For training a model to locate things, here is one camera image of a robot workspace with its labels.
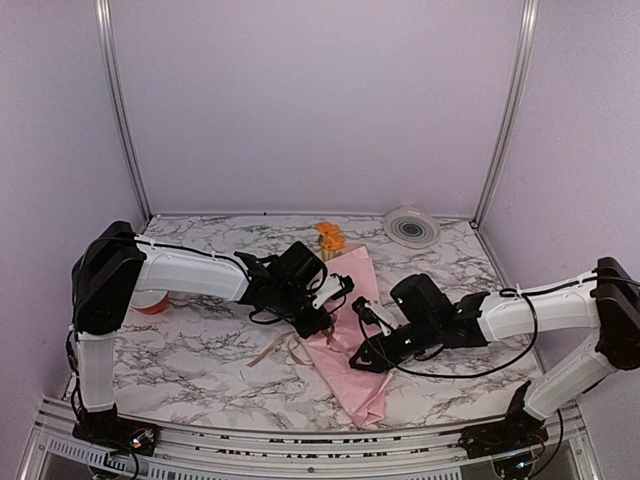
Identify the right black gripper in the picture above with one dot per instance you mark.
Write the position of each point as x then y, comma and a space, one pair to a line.
376, 367

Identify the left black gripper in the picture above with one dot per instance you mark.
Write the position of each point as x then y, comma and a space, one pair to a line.
320, 320

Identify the pink wrapping paper sheet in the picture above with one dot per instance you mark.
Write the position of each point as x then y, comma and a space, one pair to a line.
361, 394

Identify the tan ribbon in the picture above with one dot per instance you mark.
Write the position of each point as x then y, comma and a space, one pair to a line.
290, 341

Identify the orange fake flower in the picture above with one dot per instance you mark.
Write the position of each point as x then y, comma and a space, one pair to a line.
330, 240

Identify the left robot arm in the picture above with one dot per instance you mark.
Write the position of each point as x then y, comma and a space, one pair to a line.
121, 270

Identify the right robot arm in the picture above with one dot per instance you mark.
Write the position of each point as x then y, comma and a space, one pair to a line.
604, 301

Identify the red and white bowl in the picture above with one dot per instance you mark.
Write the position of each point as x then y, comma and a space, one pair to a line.
150, 302

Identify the grey ringed plate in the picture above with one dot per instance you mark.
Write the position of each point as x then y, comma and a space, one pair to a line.
411, 228

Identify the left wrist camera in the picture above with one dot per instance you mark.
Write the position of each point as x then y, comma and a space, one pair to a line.
333, 288

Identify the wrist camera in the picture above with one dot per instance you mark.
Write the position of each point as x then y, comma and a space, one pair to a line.
333, 288
371, 313

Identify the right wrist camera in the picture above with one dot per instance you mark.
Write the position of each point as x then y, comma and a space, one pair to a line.
371, 313

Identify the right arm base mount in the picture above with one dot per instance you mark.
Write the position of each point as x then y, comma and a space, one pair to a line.
518, 429

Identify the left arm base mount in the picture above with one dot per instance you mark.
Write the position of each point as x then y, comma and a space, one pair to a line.
109, 429

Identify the front aluminium rail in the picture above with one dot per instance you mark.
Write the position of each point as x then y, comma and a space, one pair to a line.
190, 452

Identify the left aluminium frame post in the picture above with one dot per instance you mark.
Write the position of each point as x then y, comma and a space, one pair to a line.
110, 59

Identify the aluminium frame post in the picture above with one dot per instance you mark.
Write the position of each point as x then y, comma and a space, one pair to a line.
515, 92
110, 59

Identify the right aluminium frame post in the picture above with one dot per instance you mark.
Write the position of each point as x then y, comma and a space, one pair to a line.
515, 92

